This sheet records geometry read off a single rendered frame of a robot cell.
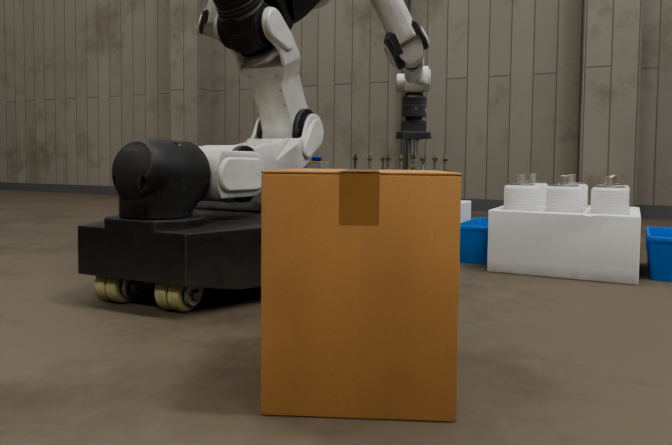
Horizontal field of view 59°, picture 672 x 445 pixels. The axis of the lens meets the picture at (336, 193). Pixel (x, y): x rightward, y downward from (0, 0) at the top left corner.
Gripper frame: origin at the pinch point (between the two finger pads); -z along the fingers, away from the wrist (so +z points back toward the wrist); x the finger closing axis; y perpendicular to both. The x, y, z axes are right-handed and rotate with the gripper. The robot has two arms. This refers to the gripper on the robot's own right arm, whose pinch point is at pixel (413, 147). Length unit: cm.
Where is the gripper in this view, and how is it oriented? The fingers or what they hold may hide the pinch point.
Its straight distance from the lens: 214.3
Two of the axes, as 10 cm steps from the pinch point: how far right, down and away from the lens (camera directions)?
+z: 0.1, -10.0, -0.5
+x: -10.0, -0.1, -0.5
